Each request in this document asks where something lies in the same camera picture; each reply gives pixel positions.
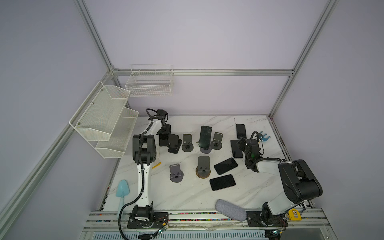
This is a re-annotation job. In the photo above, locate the black phone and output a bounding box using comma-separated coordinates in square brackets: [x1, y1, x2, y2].
[210, 175, 236, 191]
[236, 124, 247, 140]
[159, 134, 169, 147]
[199, 126, 212, 149]
[230, 140, 243, 159]
[214, 158, 238, 175]

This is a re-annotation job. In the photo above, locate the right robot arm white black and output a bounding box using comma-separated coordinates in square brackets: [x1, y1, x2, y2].
[237, 131, 323, 227]

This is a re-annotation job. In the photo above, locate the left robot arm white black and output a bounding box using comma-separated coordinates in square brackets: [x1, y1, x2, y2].
[118, 109, 170, 229]

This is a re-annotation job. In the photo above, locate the black stand back left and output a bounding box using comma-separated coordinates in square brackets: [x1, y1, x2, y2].
[168, 134, 183, 154]

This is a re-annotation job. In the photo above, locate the grey stand back right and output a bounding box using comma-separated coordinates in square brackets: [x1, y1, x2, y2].
[211, 132, 224, 150]

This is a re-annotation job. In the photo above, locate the grey stand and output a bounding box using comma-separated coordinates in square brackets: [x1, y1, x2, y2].
[170, 164, 184, 183]
[200, 147, 212, 154]
[211, 132, 224, 150]
[182, 134, 194, 153]

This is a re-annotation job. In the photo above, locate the brown base stand front right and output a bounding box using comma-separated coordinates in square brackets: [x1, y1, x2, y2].
[196, 156, 211, 179]

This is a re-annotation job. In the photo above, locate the grey stand front left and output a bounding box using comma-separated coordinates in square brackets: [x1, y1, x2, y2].
[170, 164, 184, 183]

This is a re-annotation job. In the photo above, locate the white mesh shelf lower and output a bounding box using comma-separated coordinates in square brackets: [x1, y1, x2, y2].
[96, 108, 139, 159]

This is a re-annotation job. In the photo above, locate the white mesh shelf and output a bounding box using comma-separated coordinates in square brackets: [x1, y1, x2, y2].
[96, 108, 139, 159]
[69, 82, 130, 142]

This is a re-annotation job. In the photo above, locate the white mesh shelf upper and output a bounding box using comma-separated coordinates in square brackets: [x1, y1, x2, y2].
[69, 82, 130, 142]

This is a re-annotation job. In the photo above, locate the grey oval pouch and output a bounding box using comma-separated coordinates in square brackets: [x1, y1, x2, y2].
[215, 199, 247, 222]

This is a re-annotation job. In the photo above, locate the light blue trowel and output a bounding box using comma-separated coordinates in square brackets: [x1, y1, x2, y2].
[116, 180, 130, 215]

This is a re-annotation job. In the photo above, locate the yellow tape measure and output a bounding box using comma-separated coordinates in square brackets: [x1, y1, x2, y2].
[288, 209, 302, 221]

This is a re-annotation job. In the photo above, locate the blue rake yellow handle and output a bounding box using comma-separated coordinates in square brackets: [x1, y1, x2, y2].
[259, 131, 271, 142]

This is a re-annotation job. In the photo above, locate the white wire basket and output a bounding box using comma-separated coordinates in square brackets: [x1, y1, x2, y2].
[126, 65, 174, 97]

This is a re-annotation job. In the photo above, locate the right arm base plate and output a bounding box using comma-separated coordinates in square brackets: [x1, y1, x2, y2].
[247, 211, 288, 228]

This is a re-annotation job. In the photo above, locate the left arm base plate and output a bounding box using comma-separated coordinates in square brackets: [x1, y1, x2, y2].
[127, 212, 169, 229]

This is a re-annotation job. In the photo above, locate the aluminium front rail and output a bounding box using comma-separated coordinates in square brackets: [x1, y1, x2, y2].
[83, 208, 331, 232]

